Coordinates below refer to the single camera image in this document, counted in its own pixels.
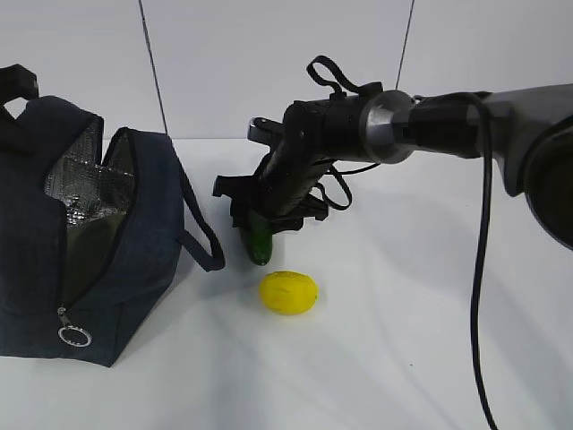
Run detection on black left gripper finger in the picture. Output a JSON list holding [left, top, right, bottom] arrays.
[[1, 64, 38, 151]]

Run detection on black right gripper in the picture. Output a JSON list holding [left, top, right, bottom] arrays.
[[212, 99, 340, 234]]

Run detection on green cucumber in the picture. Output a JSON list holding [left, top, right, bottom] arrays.
[[240, 211, 273, 266]]

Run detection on yellow lemon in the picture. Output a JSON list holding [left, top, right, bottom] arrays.
[[259, 271, 319, 315]]

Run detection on dark blue lunch bag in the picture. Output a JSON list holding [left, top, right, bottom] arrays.
[[1, 96, 225, 367]]

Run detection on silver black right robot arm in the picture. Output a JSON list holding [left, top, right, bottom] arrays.
[[213, 84, 572, 249]]

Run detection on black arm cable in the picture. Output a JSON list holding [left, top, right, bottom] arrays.
[[471, 96, 500, 430]]

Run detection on silver zipper pull ring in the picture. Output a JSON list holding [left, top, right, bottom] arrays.
[[56, 306, 93, 348]]

